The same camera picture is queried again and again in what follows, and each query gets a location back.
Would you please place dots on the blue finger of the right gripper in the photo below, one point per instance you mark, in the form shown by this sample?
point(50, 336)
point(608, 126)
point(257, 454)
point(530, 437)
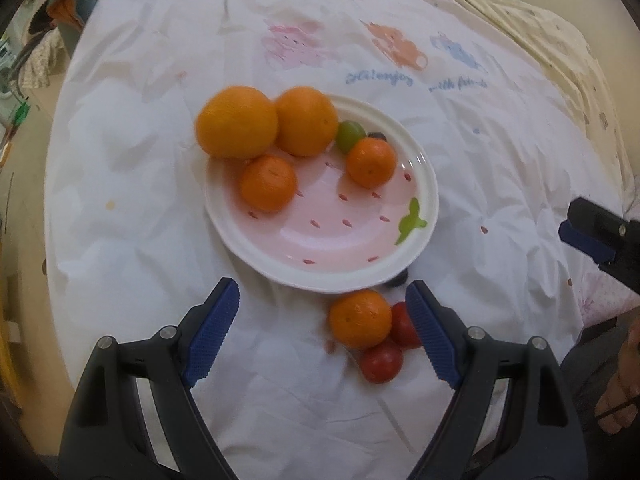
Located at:
point(588, 245)
point(594, 221)

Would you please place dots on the yellow floral blanket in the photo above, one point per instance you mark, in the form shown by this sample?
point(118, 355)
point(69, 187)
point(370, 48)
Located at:
point(567, 60)

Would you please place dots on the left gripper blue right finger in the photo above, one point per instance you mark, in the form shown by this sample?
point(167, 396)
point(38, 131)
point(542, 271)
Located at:
point(437, 328)

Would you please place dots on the person's right hand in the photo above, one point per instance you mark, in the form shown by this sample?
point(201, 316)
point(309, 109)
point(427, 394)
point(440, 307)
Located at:
point(622, 387)

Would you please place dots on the large orange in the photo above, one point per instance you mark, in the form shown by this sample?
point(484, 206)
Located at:
point(308, 121)
point(239, 122)

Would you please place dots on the red tomato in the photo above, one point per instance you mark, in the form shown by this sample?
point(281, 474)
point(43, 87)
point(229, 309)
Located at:
point(403, 332)
point(381, 363)

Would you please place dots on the pink strawberry plate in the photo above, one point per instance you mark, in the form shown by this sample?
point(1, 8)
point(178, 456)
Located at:
point(335, 236)

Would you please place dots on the small mandarin orange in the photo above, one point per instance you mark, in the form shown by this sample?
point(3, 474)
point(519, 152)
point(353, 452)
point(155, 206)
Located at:
point(371, 162)

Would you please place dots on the pile of clothes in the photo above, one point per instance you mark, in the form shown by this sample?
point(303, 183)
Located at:
point(54, 24)

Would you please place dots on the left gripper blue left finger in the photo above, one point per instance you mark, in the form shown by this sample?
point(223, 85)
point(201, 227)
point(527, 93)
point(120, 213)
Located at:
point(204, 328)

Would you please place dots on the green lime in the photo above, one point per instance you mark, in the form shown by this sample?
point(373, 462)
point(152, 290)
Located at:
point(349, 133)

